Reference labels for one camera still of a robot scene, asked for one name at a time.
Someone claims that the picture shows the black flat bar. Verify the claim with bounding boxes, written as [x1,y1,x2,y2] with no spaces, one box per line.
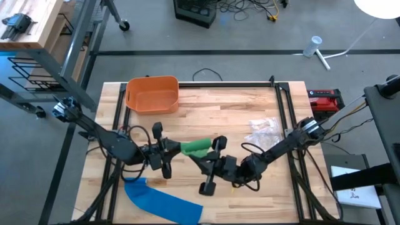
[330,162,400,192]

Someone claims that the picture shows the white lamp stand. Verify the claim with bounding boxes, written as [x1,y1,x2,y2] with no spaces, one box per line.
[314,17,378,71]

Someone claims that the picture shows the red black battery pack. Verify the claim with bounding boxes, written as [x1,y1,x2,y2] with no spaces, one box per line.
[307,88,346,119]

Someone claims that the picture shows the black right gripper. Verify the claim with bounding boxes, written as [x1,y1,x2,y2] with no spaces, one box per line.
[188,134,242,197]

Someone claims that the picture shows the grey metal cart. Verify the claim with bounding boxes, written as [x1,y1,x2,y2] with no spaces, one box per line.
[362,74,400,225]

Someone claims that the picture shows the clear plastic zip bag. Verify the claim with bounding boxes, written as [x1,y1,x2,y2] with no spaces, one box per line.
[244,117,284,151]

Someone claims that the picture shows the wooden side table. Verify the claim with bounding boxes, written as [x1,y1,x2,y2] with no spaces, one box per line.
[0,0,65,51]

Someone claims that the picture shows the blue elastic bandage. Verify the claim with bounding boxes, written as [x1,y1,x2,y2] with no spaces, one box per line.
[124,177,204,225]

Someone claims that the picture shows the orange plastic bin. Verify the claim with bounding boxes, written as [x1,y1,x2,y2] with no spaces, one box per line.
[124,75,180,116]

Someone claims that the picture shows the white lamp shade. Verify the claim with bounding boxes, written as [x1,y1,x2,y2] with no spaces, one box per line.
[352,0,400,20]

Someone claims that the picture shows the black computer case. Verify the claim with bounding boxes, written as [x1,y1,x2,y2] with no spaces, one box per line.
[172,0,219,29]

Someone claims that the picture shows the tangled floor cables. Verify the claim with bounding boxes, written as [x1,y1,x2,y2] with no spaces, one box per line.
[217,0,290,23]

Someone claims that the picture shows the grey metal table legs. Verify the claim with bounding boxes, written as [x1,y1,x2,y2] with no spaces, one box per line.
[0,0,131,113]

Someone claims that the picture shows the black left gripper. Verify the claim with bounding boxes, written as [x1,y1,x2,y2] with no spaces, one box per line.
[142,121,189,180]

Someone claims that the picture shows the black floor cable loop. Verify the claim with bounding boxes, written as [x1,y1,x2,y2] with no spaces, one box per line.
[191,67,224,83]

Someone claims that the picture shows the black hand tool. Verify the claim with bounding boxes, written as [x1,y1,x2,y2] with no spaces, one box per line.
[1,13,34,41]

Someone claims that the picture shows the black wire rack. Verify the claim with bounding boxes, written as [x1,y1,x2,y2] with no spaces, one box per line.
[6,56,65,93]

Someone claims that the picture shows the green elastic bandage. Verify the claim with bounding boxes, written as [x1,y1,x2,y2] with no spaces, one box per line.
[180,137,213,159]

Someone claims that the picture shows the white plastic cylinder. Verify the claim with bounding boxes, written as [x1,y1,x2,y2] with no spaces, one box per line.
[302,35,323,58]

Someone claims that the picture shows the white paper sheet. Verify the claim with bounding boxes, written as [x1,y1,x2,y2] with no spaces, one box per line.
[330,165,383,209]

